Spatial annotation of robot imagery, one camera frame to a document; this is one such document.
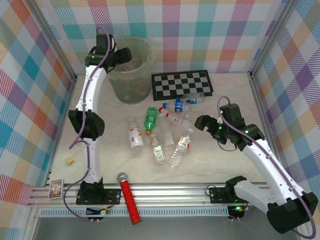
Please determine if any clear bottle red cap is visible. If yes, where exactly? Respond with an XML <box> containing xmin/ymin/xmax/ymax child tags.
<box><xmin>158</xmin><ymin>106</ymin><xmax>195</xmax><ymax>132</ymax></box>

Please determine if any bottle red white label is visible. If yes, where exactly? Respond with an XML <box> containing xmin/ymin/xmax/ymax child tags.
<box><xmin>169</xmin><ymin>128</ymin><xmax>195</xmax><ymax>170</ymax></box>

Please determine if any translucent grey plastic bin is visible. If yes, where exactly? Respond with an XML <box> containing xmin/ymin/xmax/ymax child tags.
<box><xmin>107</xmin><ymin>36</ymin><xmax>161</xmax><ymax>105</ymax></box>

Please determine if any black grey chessboard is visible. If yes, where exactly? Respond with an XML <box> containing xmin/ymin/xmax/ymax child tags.
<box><xmin>150</xmin><ymin>69</ymin><xmax>215</xmax><ymax>102</ymax></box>

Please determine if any small bottle green white label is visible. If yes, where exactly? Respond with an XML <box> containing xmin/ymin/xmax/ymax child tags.
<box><xmin>149</xmin><ymin>133</ymin><xmax>167</xmax><ymax>165</ymax></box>

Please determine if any green plastic bottle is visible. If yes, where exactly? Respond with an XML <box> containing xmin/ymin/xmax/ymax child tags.
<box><xmin>143</xmin><ymin>106</ymin><xmax>160</xmax><ymax>136</ymax></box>

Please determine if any clear bottle orange white label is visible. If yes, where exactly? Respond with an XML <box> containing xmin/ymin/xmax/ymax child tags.
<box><xmin>127</xmin><ymin>116</ymin><xmax>145</xmax><ymax>151</ymax></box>

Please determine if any plaid cloth backdrop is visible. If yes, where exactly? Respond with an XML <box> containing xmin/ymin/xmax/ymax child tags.
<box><xmin>251</xmin><ymin>0</ymin><xmax>320</xmax><ymax>201</ymax></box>
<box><xmin>0</xmin><ymin>0</ymin><xmax>76</xmax><ymax>240</ymax></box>
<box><xmin>32</xmin><ymin>0</ymin><xmax>288</xmax><ymax>75</ymax></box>

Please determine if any small circuit board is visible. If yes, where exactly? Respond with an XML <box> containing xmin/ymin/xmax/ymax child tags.
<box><xmin>85</xmin><ymin>206</ymin><xmax>111</xmax><ymax>217</ymax></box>
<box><xmin>227</xmin><ymin>204</ymin><xmax>251</xmax><ymax>221</ymax></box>

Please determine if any red glitter microphone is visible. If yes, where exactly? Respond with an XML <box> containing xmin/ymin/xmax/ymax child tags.
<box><xmin>116</xmin><ymin>172</ymin><xmax>143</xmax><ymax>225</ymax></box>

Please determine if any small colourful card box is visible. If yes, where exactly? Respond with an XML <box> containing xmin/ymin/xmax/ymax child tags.
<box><xmin>47</xmin><ymin>178</ymin><xmax>67</xmax><ymax>200</ymax></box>

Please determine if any aluminium side rail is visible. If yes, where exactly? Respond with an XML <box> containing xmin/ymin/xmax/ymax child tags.
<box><xmin>44</xmin><ymin>74</ymin><xmax>79</xmax><ymax>188</ymax></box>
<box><xmin>248</xmin><ymin>71</ymin><xmax>279</xmax><ymax>157</ymax></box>

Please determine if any thin black cable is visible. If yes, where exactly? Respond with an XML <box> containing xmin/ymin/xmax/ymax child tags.
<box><xmin>216</xmin><ymin>138</ymin><xmax>238</xmax><ymax>152</ymax></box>

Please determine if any aluminium frame post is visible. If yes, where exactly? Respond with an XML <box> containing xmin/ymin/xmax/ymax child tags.
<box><xmin>246</xmin><ymin>0</ymin><xmax>300</xmax><ymax>79</ymax></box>
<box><xmin>29</xmin><ymin>0</ymin><xmax>79</xmax><ymax>82</ymax></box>

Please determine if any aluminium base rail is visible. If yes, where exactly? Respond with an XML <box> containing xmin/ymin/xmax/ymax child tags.
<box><xmin>26</xmin><ymin>181</ymin><xmax>272</xmax><ymax>209</ymax></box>

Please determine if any white slotted cable duct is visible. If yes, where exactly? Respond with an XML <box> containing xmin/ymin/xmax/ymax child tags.
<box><xmin>39</xmin><ymin>208</ymin><xmax>230</xmax><ymax>218</ymax></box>

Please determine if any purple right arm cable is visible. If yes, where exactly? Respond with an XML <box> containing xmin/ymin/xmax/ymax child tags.
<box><xmin>216</xmin><ymin>96</ymin><xmax>317</xmax><ymax>238</ymax></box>

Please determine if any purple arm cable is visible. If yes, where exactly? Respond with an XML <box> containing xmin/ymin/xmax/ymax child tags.
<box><xmin>216</xmin><ymin>96</ymin><xmax>317</xmax><ymax>238</ymax></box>
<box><xmin>62</xmin><ymin>26</ymin><xmax>118</xmax><ymax>222</ymax></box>

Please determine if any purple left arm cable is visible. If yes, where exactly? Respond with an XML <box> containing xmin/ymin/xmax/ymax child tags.
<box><xmin>62</xmin><ymin>26</ymin><xmax>118</xmax><ymax>222</ymax></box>

